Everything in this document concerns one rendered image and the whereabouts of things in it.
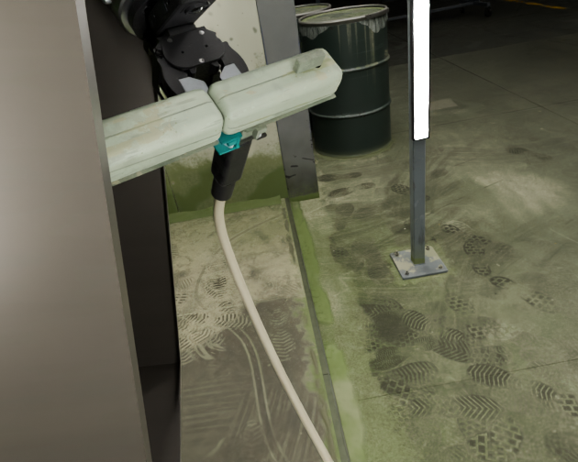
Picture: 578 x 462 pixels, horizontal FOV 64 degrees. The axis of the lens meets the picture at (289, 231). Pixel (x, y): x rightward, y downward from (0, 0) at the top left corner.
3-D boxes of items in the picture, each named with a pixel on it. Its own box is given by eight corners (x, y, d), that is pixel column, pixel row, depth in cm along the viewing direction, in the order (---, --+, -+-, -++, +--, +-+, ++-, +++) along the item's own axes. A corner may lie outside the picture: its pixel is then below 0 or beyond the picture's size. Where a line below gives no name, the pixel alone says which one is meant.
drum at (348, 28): (302, 142, 357) (284, 18, 311) (368, 123, 370) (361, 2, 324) (334, 167, 309) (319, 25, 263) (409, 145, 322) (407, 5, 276)
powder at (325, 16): (288, 22, 312) (288, 20, 311) (360, 7, 324) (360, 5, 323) (320, 29, 267) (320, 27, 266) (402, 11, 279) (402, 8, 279)
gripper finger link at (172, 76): (218, 113, 52) (190, 54, 54) (220, 103, 50) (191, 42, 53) (178, 121, 50) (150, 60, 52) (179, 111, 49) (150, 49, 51)
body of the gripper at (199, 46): (226, 104, 60) (181, 36, 63) (237, 55, 53) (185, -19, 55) (172, 122, 57) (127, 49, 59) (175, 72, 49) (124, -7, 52)
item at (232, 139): (220, 119, 52) (222, 106, 50) (239, 148, 51) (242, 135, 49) (200, 126, 51) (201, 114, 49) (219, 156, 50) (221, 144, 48)
